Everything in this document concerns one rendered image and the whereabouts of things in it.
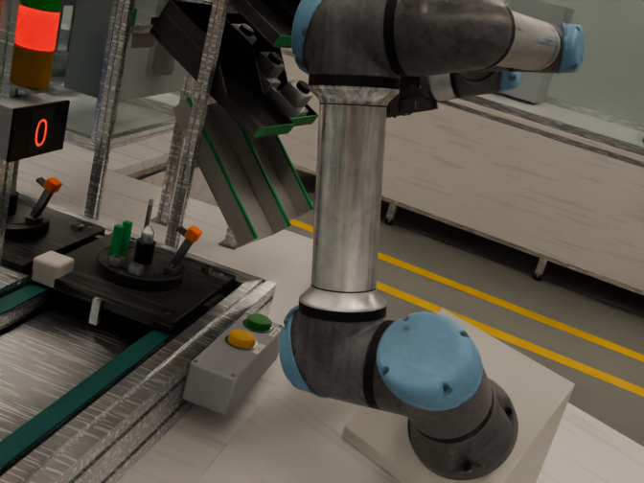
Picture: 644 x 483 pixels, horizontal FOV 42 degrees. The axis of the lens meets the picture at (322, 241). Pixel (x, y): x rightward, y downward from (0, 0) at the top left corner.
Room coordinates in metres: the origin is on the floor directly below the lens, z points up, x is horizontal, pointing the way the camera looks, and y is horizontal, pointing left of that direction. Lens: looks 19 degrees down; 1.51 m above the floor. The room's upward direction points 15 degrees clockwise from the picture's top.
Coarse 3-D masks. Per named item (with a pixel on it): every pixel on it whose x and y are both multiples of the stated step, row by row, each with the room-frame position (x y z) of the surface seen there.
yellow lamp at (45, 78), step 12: (24, 48) 1.05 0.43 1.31; (12, 60) 1.05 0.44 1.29; (24, 60) 1.04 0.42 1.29; (36, 60) 1.05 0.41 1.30; (48, 60) 1.06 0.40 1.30; (12, 72) 1.05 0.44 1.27; (24, 72) 1.04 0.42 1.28; (36, 72) 1.05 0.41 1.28; (48, 72) 1.06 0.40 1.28; (24, 84) 1.04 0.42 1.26; (36, 84) 1.05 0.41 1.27; (48, 84) 1.07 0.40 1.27
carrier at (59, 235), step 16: (16, 176) 1.34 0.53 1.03; (16, 192) 1.29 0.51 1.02; (16, 208) 1.31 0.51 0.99; (32, 208) 1.33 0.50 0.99; (16, 224) 1.25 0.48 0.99; (32, 224) 1.26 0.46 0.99; (48, 224) 1.29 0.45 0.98; (64, 224) 1.34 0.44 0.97; (16, 240) 1.23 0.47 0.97; (32, 240) 1.24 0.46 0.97; (48, 240) 1.26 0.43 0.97; (64, 240) 1.28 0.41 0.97; (80, 240) 1.30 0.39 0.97; (16, 256) 1.17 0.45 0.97; (32, 256) 1.18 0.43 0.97
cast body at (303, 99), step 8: (296, 80) 1.64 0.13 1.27; (272, 88) 1.64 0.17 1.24; (288, 88) 1.61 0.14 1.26; (296, 88) 1.60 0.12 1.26; (304, 88) 1.60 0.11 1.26; (272, 96) 1.63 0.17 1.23; (280, 96) 1.61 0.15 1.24; (288, 96) 1.60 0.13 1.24; (296, 96) 1.60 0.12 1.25; (304, 96) 1.60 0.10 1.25; (280, 104) 1.61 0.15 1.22; (288, 104) 1.60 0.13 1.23; (296, 104) 1.60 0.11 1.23; (304, 104) 1.62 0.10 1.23; (288, 112) 1.60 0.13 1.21; (296, 112) 1.60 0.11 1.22; (304, 112) 1.62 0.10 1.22
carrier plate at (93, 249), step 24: (96, 240) 1.31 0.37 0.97; (192, 264) 1.32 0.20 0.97; (72, 288) 1.12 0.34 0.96; (96, 288) 1.13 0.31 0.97; (120, 288) 1.15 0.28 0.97; (192, 288) 1.22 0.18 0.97; (216, 288) 1.24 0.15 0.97; (120, 312) 1.11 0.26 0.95; (144, 312) 1.10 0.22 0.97; (168, 312) 1.11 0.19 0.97; (192, 312) 1.15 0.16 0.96
